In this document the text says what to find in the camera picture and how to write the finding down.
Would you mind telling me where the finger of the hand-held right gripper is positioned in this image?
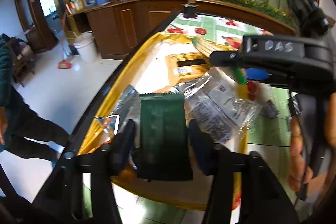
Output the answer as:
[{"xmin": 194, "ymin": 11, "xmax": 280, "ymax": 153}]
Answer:
[
  {"xmin": 247, "ymin": 65, "xmax": 336, "ymax": 94},
  {"xmin": 210, "ymin": 35, "xmax": 332, "ymax": 67}
]

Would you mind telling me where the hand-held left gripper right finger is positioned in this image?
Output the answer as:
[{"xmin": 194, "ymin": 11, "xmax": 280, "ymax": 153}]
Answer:
[{"xmin": 188, "ymin": 119, "xmax": 300, "ymax": 224}]

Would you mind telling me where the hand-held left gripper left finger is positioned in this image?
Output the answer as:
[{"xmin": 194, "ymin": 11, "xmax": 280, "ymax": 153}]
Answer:
[{"xmin": 34, "ymin": 119, "xmax": 137, "ymax": 224}]

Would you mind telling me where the dark green packet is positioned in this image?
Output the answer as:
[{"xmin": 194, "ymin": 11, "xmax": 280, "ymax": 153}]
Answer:
[{"xmin": 137, "ymin": 93, "xmax": 194, "ymax": 183}]

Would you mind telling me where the silver foil packet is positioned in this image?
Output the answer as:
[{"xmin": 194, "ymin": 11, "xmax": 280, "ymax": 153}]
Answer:
[{"xmin": 94, "ymin": 84, "xmax": 140, "ymax": 136}]

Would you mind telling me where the clear packet with dark contents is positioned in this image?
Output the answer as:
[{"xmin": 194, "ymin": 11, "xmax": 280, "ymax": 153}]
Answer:
[{"xmin": 184, "ymin": 74, "xmax": 263, "ymax": 144}]

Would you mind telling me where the yellow-green cracker packet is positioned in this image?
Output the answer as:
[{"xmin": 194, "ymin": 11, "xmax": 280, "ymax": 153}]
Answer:
[{"xmin": 191, "ymin": 36, "xmax": 238, "ymax": 54}]

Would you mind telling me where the orange cracker packet with barcode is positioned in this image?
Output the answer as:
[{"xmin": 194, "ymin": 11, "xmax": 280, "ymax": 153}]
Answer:
[{"xmin": 165, "ymin": 52, "xmax": 214, "ymax": 86}]

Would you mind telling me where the yellow shallow cardboard box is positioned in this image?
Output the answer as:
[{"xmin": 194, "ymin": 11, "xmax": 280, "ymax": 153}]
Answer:
[{"xmin": 78, "ymin": 31, "xmax": 250, "ymax": 211}]

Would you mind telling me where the person's right hand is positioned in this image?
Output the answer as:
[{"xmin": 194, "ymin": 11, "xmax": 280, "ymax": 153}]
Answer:
[{"xmin": 288, "ymin": 116, "xmax": 315, "ymax": 193}]

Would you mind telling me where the small dark jar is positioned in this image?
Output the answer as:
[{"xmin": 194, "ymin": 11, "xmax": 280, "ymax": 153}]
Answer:
[{"xmin": 182, "ymin": 0, "xmax": 200, "ymax": 19}]

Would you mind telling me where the red broom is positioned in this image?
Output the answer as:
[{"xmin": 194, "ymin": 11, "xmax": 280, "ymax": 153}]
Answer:
[{"xmin": 57, "ymin": 13, "xmax": 74, "ymax": 70}]

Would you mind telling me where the white bucket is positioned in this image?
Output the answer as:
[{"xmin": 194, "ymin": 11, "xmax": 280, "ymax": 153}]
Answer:
[{"xmin": 73, "ymin": 31, "xmax": 102, "ymax": 63}]

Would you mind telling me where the wooden chair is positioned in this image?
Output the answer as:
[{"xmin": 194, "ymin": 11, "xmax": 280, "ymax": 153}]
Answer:
[{"xmin": 7, "ymin": 37, "xmax": 36, "ymax": 84}]

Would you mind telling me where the small cardboard box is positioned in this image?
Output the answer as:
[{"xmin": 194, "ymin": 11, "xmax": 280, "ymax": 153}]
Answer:
[{"xmin": 67, "ymin": 0, "xmax": 88, "ymax": 15}]

